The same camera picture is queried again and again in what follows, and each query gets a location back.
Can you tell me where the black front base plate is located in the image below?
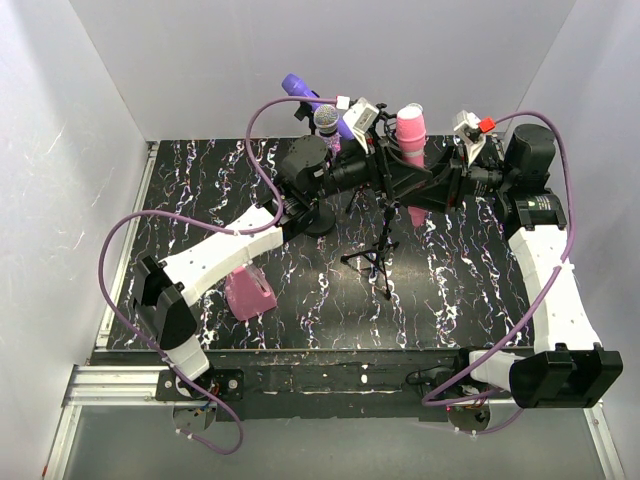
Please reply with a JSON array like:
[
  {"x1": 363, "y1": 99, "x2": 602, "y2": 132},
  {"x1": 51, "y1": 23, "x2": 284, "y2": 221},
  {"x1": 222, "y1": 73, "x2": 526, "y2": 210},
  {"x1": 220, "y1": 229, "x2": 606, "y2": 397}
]
[{"x1": 154, "y1": 347, "x2": 536, "y2": 421}]

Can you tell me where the black round-base stand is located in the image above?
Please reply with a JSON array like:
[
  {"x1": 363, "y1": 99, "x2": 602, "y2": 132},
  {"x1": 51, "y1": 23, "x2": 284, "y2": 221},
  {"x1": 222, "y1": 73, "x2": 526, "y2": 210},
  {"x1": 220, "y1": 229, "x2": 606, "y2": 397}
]
[
  {"x1": 298, "y1": 199, "x2": 336, "y2": 238},
  {"x1": 294, "y1": 102, "x2": 318, "y2": 135}
]

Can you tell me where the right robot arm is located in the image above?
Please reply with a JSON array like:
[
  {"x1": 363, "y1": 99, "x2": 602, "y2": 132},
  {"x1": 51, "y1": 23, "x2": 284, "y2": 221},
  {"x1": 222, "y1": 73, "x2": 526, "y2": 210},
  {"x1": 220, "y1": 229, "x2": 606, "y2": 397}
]
[{"x1": 422, "y1": 124, "x2": 623, "y2": 409}]

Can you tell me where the pink microphone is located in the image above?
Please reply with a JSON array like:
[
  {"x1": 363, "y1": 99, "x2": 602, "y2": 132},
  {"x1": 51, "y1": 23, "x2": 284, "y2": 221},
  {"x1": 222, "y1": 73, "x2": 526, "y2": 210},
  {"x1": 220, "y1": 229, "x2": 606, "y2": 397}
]
[{"x1": 396, "y1": 103, "x2": 429, "y2": 229}]

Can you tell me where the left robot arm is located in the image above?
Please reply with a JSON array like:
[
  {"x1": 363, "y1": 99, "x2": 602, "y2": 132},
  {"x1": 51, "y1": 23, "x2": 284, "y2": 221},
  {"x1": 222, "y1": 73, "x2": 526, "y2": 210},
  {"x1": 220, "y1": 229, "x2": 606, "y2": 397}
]
[{"x1": 133, "y1": 135, "x2": 433, "y2": 397}]

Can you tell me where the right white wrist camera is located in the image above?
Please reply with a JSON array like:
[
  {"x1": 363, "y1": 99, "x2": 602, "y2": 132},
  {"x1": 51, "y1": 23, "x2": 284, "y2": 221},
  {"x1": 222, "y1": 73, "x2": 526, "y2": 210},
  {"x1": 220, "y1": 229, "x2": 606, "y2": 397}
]
[{"x1": 453, "y1": 110, "x2": 496, "y2": 166}]

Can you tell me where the purple smooth microphone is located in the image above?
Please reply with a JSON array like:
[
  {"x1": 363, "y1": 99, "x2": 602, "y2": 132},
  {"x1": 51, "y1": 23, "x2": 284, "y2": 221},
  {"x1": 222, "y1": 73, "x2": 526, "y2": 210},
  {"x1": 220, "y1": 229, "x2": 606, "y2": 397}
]
[{"x1": 281, "y1": 73, "x2": 354, "y2": 140}]

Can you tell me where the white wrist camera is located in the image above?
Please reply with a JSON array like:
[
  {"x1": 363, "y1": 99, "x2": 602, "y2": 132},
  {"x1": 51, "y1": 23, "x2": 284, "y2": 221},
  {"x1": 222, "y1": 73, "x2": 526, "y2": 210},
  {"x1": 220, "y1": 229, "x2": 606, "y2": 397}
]
[
  {"x1": 342, "y1": 97, "x2": 380, "y2": 151},
  {"x1": 453, "y1": 110, "x2": 496, "y2": 166}
]

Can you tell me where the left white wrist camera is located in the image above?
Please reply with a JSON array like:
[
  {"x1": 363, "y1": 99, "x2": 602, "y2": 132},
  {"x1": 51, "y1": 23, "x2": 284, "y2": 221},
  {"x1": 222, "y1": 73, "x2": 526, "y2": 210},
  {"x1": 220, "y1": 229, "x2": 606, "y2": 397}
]
[{"x1": 342, "y1": 97, "x2": 380, "y2": 151}]

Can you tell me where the pink microphone holder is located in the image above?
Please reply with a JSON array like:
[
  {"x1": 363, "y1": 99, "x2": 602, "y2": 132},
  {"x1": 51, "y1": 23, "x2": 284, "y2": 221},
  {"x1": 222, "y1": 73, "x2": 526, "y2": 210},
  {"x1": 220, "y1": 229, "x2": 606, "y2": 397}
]
[{"x1": 224, "y1": 264, "x2": 277, "y2": 321}]

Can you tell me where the purple glitter microphone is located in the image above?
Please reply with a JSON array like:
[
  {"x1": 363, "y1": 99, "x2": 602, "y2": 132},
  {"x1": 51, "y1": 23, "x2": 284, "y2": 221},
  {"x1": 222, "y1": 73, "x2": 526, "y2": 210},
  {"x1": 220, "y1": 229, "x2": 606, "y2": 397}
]
[{"x1": 313, "y1": 104, "x2": 341, "y2": 156}]

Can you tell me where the black tripod shock-mount stand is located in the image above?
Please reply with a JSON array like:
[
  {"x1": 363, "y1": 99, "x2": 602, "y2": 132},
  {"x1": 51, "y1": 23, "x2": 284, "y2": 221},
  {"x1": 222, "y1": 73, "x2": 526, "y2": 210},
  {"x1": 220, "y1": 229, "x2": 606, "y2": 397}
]
[{"x1": 360, "y1": 103, "x2": 401, "y2": 203}]

